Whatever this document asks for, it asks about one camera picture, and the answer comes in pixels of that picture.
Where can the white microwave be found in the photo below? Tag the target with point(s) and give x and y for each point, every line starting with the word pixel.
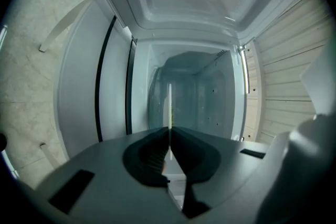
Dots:
pixel 225 81

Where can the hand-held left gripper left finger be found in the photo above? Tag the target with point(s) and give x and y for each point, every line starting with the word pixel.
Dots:
pixel 105 178

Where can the white table black stripes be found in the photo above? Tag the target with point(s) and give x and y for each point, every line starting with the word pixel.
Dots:
pixel 78 86

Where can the white plate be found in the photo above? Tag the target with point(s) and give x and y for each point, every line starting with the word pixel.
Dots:
pixel 168 102

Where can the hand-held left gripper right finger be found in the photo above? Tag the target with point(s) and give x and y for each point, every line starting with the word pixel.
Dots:
pixel 225 170

